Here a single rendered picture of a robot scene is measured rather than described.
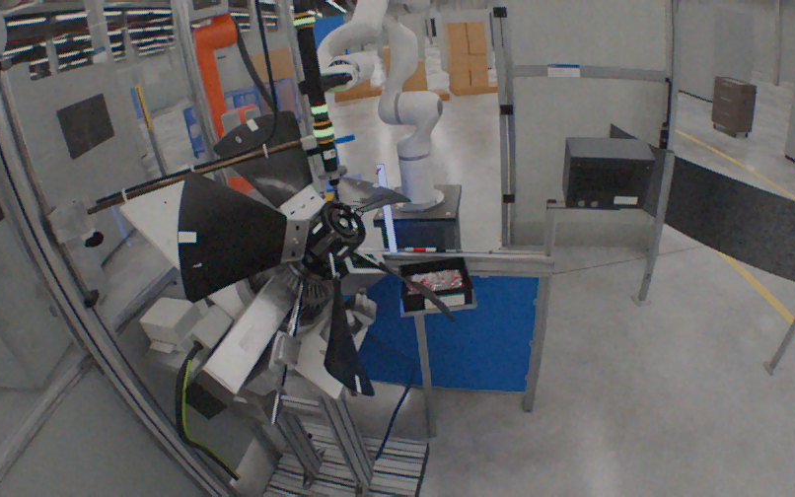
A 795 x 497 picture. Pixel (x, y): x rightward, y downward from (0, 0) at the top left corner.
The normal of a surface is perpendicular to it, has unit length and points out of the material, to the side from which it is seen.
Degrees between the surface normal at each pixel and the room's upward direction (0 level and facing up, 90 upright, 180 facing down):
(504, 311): 90
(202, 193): 70
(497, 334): 90
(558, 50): 90
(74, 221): 90
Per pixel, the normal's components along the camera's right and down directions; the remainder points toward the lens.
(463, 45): 0.06, 0.51
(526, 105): -0.23, 0.53
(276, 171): 0.18, -0.18
